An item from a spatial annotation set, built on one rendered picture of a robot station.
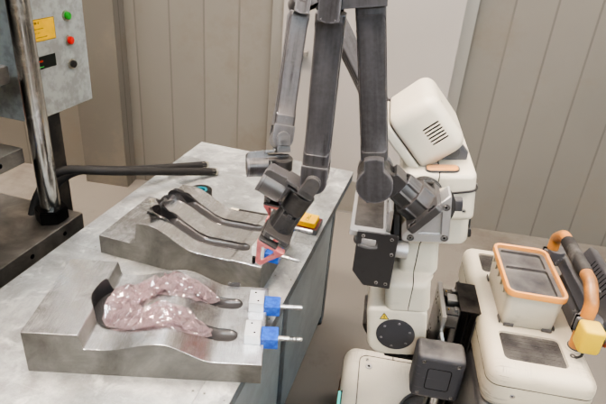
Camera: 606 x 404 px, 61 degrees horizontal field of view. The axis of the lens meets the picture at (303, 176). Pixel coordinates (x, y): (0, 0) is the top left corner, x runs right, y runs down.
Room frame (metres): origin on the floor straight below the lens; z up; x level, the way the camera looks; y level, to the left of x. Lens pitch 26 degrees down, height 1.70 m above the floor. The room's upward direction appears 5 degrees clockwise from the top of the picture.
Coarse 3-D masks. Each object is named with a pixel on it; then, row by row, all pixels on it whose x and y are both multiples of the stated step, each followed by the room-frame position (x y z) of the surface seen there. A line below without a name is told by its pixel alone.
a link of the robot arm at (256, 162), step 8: (280, 136) 1.27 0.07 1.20; (288, 136) 1.27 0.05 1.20; (280, 144) 1.26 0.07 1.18; (288, 144) 1.26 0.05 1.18; (248, 152) 1.26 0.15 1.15; (256, 152) 1.26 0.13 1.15; (264, 152) 1.27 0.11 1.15; (272, 152) 1.31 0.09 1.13; (248, 160) 1.24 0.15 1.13; (256, 160) 1.25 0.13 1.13; (264, 160) 1.25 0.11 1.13; (248, 168) 1.23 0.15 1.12; (256, 168) 1.23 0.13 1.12; (264, 168) 1.24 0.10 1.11; (248, 176) 1.23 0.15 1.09; (256, 176) 1.24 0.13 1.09
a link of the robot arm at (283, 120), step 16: (304, 0) 1.43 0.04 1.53; (288, 16) 1.45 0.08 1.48; (304, 16) 1.43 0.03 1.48; (288, 32) 1.41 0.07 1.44; (304, 32) 1.42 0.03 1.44; (288, 48) 1.39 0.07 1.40; (304, 48) 1.42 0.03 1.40; (288, 64) 1.38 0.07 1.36; (288, 80) 1.36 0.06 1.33; (288, 96) 1.34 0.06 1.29; (288, 112) 1.32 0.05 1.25; (272, 128) 1.33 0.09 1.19; (288, 128) 1.29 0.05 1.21; (272, 144) 1.30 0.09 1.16
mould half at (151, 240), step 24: (192, 192) 1.40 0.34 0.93; (144, 216) 1.24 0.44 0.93; (192, 216) 1.29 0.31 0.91; (240, 216) 1.36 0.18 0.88; (264, 216) 1.36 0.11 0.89; (120, 240) 1.22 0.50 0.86; (144, 240) 1.20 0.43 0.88; (168, 240) 1.18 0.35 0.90; (192, 240) 1.20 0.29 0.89; (240, 240) 1.23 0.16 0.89; (168, 264) 1.18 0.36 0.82; (192, 264) 1.16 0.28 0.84; (216, 264) 1.14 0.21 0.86; (240, 264) 1.12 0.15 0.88; (264, 264) 1.13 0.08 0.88
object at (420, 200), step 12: (408, 180) 0.97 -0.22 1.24; (420, 180) 1.00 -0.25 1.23; (408, 192) 0.95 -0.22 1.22; (420, 192) 0.95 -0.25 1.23; (432, 192) 0.97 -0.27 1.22; (396, 204) 0.98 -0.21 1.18; (408, 204) 0.95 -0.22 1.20; (420, 204) 0.94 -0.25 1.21; (432, 204) 0.94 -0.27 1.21; (408, 216) 0.95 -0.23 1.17; (420, 216) 0.93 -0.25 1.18; (432, 216) 0.91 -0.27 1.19; (408, 228) 0.92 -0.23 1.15
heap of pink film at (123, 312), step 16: (176, 272) 1.01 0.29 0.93; (128, 288) 0.97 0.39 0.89; (144, 288) 0.97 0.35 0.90; (160, 288) 0.97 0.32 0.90; (176, 288) 0.97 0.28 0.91; (192, 288) 0.98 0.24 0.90; (112, 304) 0.91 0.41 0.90; (128, 304) 0.90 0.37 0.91; (160, 304) 0.90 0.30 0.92; (176, 304) 0.91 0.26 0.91; (112, 320) 0.88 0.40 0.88; (128, 320) 0.87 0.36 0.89; (144, 320) 0.86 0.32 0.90; (160, 320) 0.85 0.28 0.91; (176, 320) 0.86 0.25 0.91; (192, 320) 0.88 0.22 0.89; (208, 336) 0.87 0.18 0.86
